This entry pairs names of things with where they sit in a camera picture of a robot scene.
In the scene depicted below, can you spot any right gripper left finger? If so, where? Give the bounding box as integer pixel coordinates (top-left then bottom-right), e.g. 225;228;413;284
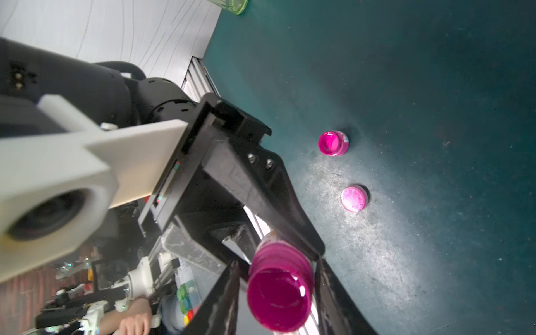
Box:
182;261;240;335

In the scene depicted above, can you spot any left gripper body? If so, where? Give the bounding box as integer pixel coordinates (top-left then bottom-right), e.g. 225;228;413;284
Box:
138;93;272;237

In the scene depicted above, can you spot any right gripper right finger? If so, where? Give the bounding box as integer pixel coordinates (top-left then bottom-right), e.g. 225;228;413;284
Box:
315;258;378;335

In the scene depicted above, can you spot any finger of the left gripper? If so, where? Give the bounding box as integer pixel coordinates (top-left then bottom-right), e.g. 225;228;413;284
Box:
202;137;325;260
161;221;262;275

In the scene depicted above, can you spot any magenta paint jar back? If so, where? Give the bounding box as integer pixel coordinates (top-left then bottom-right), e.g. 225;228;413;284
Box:
247;231;314;333

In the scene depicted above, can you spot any magenta paint jar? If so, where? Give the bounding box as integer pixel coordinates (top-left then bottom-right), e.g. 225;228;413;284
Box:
318;131;350;156
247;231;314;333

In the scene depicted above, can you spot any magenta lid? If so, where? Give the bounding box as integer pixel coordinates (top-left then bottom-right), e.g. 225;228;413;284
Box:
341;185;369;213

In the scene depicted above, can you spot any paint jar colour set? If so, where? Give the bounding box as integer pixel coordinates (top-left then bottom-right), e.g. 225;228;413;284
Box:
177;280;201;327

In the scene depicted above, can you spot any person hand in background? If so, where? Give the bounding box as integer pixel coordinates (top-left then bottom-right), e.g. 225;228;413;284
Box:
117;311;152;335

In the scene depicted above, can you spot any green table mat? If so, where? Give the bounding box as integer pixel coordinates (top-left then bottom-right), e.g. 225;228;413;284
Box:
204;1;535;334

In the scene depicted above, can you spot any green plastic cup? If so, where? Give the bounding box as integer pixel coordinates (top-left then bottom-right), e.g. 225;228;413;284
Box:
209;0;248;15

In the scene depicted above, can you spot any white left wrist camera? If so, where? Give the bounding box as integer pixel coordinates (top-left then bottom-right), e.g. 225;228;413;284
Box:
1;94;188;281

